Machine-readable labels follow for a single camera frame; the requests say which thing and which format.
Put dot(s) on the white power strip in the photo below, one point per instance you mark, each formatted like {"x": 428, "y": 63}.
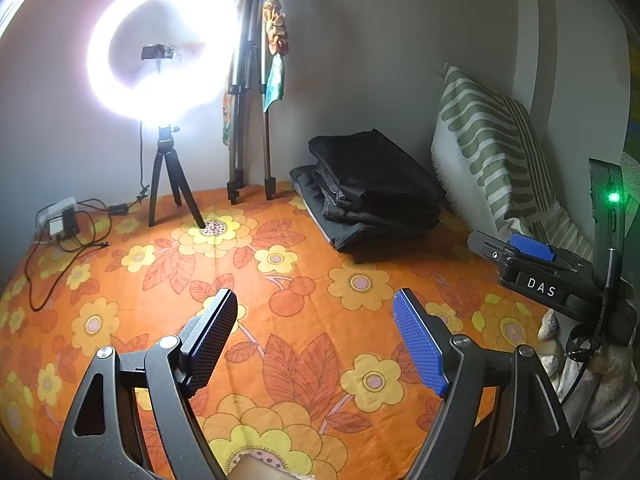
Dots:
{"x": 52, "y": 212}

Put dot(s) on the green striped pillow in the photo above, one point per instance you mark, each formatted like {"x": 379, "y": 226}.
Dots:
{"x": 485, "y": 150}

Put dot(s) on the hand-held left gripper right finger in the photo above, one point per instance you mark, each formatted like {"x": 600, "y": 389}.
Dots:
{"x": 420, "y": 345}

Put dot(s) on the hanging floral cloth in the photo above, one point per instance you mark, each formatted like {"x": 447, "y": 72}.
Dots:
{"x": 277, "y": 20}

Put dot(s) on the small black tripod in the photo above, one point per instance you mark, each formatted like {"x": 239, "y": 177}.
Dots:
{"x": 167, "y": 160}

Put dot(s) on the tall silver tripod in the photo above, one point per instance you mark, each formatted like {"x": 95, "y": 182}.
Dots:
{"x": 245, "y": 85}

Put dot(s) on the folded dark mesh pants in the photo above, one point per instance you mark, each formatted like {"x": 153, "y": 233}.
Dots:
{"x": 380, "y": 212}

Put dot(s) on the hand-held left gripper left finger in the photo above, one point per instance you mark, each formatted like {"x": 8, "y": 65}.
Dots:
{"x": 215, "y": 340}

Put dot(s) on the black phone holder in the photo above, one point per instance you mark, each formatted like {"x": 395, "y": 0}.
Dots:
{"x": 156, "y": 52}

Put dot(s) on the cream fuzzy cloth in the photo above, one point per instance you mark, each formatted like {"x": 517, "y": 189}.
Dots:
{"x": 615, "y": 385}

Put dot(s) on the orange floral bedsheet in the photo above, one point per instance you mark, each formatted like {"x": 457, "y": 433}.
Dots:
{"x": 300, "y": 360}

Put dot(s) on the hanging teal cloth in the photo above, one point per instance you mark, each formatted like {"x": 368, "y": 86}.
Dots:
{"x": 276, "y": 82}

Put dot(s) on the black power adapter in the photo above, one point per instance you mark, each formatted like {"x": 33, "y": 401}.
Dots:
{"x": 70, "y": 222}

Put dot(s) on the colourful patterned cloth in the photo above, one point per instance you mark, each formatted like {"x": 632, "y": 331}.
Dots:
{"x": 226, "y": 120}

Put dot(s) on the folded dark grey pants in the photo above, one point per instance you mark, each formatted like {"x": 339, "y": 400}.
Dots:
{"x": 350, "y": 237}

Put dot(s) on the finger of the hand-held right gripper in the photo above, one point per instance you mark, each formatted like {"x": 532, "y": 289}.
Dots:
{"x": 487, "y": 247}
{"x": 532, "y": 247}

